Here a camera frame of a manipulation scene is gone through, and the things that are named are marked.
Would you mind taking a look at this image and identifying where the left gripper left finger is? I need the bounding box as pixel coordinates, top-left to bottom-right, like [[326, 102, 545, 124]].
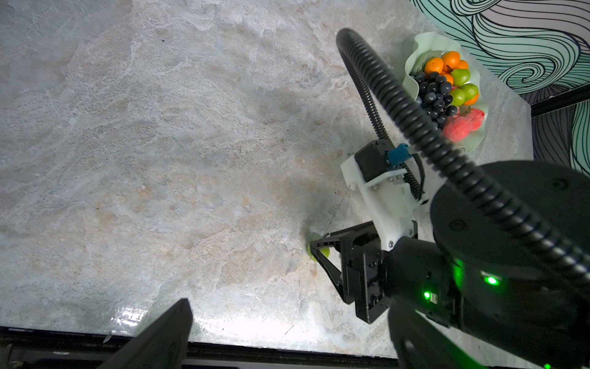
[[100, 298, 193, 368]]

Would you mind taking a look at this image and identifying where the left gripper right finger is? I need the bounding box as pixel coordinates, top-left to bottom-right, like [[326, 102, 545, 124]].
[[388, 301, 482, 369]]

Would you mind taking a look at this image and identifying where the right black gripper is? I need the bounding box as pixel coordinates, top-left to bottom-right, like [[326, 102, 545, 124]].
[[310, 221, 460, 324]]

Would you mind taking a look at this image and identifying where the green fake pear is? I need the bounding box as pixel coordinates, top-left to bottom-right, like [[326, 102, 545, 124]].
[[449, 89, 466, 107], [306, 232, 330, 262], [451, 69, 471, 88], [460, 83, 479, 103]]

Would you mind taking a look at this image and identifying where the pink fake peach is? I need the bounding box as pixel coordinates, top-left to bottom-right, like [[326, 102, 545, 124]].
[[442, 116, 472, 142], [465, 109, 486, 132]]

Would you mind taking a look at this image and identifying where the dark fake grape bunch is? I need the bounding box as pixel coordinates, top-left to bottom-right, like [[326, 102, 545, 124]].
[[410, 72, 459, 129]]

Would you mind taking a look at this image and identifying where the orange fake kumquat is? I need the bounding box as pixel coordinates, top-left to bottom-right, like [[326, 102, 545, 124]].
[[455, 60, 470, 70], [442, 51, 461, 72], [442, 73, 454, 85], [463, 94, 479, 106], [424, 57, 445, 75]]

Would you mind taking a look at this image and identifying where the light green wavy fruit bowl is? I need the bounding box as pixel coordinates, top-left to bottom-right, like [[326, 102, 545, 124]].
[[403, 32, 489, 153]]

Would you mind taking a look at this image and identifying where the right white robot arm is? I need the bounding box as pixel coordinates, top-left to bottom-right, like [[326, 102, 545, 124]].
[[307, 160, 589, 368]]

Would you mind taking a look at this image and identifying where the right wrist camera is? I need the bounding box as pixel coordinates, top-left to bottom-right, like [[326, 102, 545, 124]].
[[340, 139, 430, 252]]

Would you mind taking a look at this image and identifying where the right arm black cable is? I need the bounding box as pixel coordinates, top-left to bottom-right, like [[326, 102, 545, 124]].
[[335, 27, 590, 287]]

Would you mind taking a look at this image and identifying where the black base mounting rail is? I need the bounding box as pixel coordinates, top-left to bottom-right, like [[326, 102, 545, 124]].
[[0, 326, 397, 369]]

